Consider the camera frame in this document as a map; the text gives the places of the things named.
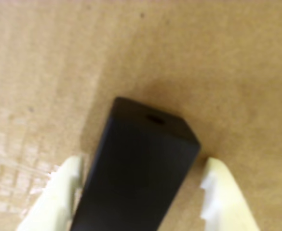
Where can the clear packing tape strip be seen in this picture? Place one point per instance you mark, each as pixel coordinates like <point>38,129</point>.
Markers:
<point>10,173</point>

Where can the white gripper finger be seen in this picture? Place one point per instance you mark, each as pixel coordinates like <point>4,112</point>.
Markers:
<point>225,202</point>
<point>56,199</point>

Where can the black rectangular block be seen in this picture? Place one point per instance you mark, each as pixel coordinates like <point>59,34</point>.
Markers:
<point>136,173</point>

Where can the brown cardboard sheet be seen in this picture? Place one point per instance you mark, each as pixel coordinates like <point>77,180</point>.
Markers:
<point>203,60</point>

